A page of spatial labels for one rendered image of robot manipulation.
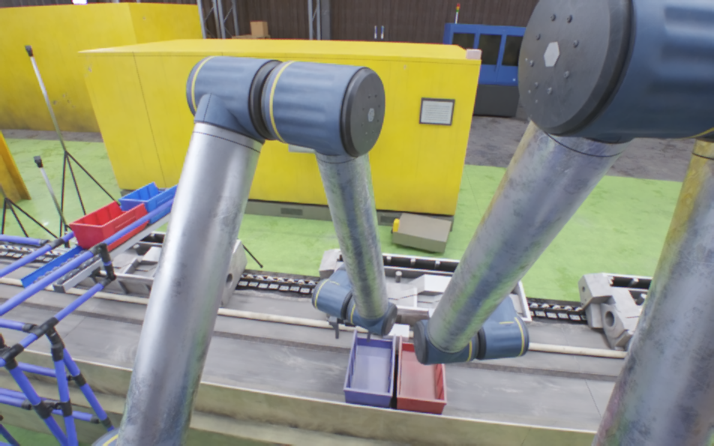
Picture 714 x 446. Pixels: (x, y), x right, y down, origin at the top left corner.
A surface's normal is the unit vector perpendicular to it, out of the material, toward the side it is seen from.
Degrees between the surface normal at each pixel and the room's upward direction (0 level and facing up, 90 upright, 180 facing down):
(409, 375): 0
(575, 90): 93
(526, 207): 104
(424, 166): 90
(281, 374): 0
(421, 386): 0
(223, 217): 78
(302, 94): 63
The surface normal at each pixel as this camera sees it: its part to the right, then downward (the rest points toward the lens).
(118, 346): 0.02, -0.86
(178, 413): 0.74, 0.22
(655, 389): -0.88, 0.16
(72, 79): -0.14, 0.50
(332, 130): -0.46, 0.61
